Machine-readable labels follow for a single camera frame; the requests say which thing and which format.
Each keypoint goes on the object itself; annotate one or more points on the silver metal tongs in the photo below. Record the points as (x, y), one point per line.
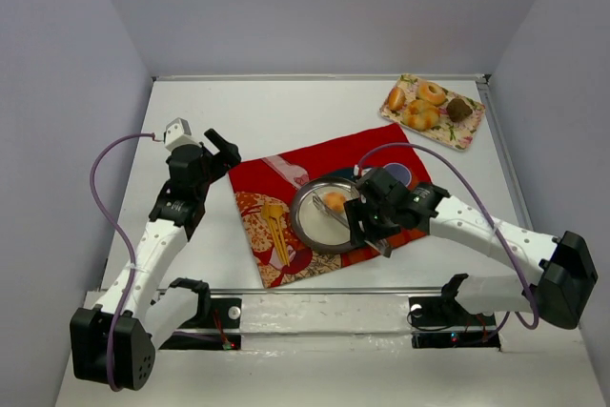
(323, 207)

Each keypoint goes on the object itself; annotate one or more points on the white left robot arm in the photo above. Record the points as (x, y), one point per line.
(115, 341)

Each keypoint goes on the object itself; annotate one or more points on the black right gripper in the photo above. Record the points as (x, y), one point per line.
(358, 222)

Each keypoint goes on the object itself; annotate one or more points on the twisted golden bread roll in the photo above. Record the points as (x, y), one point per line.
(420, 115)

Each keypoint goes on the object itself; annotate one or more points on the lilac plastic cup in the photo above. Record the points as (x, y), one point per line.
(400, 172)

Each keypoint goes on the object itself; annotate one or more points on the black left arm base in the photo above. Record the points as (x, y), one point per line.
(217, 331)

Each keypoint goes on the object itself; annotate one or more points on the dark brown muffin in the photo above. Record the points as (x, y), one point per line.
(458, 110)

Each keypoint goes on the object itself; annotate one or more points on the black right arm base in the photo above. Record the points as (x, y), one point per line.
(438, 323)

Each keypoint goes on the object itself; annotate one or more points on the red patterned cloth mat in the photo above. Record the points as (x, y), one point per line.
(255, 182)

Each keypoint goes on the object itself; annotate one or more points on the silver metal plate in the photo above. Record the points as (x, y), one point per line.
(317, 230)

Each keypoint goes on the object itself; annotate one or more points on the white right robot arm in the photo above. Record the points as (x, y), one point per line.
(553, 277)

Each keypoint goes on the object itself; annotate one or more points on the floral serving tray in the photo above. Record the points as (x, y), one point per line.
(457, 136)

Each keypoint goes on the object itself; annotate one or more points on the glazed ring bread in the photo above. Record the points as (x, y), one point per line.
(431, 92)

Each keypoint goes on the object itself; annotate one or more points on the sesame bun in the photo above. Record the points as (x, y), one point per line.
(396, 99)

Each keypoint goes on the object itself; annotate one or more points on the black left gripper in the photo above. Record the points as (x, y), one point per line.
(213, 154)

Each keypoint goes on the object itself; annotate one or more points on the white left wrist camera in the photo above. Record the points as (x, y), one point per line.
(178, 133)

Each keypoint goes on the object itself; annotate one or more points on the round bread roll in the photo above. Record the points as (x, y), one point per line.
(335, 201)

